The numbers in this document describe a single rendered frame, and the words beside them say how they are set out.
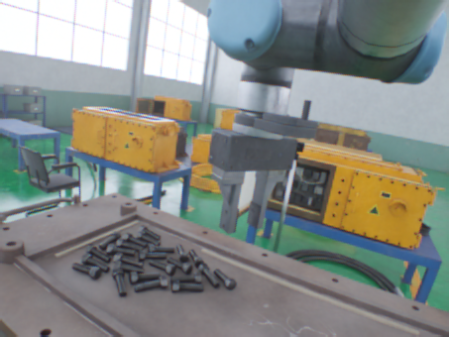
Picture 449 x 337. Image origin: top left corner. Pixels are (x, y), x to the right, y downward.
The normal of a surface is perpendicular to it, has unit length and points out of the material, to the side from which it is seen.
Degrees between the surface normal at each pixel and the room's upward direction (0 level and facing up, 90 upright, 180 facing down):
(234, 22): 90
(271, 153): 90
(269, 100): 90
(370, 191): 90
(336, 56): 134
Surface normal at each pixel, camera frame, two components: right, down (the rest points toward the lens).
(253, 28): -0.36, 0.17
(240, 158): 0.54, 0.28
